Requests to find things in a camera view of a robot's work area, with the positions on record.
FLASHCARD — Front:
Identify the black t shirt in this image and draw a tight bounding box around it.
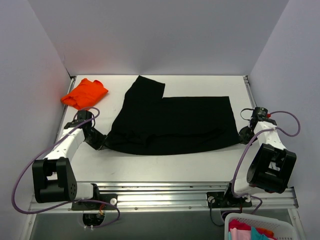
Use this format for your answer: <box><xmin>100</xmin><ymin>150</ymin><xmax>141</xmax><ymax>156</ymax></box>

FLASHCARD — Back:
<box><xmin>105</xmin><ymin>76</ymin><xmax>240</xmax><ymax>156</ymax></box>

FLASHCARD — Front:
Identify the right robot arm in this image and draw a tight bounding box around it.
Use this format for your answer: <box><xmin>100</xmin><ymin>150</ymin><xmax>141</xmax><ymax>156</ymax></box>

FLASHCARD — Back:
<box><xmin>222</xmin><ymin>107</ymin><xmax>301</xmax><ymax>207</ymax></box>

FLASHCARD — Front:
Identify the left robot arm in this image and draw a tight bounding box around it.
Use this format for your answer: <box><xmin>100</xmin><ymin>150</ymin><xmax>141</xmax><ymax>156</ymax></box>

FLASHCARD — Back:
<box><xmin>32</xmin><ymin>110</ymin><xmax>107</xmax><ymax>210</ymax></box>

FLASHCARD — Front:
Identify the orange folded t shirt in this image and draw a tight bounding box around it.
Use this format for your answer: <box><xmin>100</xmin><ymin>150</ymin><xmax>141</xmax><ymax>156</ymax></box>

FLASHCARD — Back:
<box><xmin>60</xmin><ymin>78</ymin><xmax>109</xmax><ymax>110</ymax></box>

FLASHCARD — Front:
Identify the pink garment in basket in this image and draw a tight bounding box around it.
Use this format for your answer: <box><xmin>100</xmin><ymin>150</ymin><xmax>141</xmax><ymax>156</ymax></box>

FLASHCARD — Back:
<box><xmin>228</xmin><ymin>219</ymin><xmax>251</xmax><ymax>240</ymax></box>

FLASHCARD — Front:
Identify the teal garment in basket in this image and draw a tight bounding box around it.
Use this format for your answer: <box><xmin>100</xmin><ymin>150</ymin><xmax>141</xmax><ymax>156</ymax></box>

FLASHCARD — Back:
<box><xmin>250</xmin><ymin>227</ymin><xmax>269</xmax><ymax>240</ymax></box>

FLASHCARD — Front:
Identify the orange garment in basket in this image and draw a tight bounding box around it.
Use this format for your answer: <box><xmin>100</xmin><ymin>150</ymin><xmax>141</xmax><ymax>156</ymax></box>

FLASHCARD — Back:
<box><xmin>256</xmin><ymin>227</ymin><xmax>274</xmax><ymax>238</ymax></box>

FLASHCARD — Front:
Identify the white laundry basket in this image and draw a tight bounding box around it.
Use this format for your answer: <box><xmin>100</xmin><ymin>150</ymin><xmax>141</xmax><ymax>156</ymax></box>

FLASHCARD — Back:
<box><xmin>224</xmin><ymin>213</ymin><xmax>299</xmax><ymax>240</ymax></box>

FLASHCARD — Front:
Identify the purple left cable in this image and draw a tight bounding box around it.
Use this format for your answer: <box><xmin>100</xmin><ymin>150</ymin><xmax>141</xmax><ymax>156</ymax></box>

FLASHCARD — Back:
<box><xmin>11</xmin><ymin>106</ymin><xmax>121</xmax><ymax>229</ymax></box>

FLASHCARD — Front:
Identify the purple cable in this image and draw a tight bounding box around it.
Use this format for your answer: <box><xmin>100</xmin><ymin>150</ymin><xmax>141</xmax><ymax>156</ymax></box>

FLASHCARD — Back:
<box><xmin>230</xmin><ymin>110</ymin><xmax>301</xmax><ymax>216</ymax></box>
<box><xmin>11</xmin><ymin>106</ymin><xmax>121</xmax><ymax>229</ymax></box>

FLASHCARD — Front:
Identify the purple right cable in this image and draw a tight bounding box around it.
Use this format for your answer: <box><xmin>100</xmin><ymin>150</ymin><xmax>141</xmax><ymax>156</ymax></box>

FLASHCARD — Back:
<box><xmin>230</xmin><ymin>110</ymin><xmax>301</xmax><ymax>216</ymax></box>

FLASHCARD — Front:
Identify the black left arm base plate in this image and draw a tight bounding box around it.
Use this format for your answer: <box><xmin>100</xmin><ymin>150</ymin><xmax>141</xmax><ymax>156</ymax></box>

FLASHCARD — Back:
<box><xmin>71</xmin><ymin>193</ymin><xmax>118</xmax><ymax>211</ymax></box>

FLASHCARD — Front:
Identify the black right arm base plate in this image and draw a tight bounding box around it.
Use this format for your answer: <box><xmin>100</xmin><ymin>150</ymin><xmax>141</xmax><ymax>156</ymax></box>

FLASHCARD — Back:
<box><xmin>206</xmin><ymin>191</ymin><xmax>253</xmax><ymax>209</ymax></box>

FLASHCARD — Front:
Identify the aluminium frame rail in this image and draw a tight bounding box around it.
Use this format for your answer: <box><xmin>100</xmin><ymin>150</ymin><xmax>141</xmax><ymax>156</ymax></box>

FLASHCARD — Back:
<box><xmin>28</xmin><ymin>182</ymin><xmax>299</xmax><ymax>213</ymax></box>

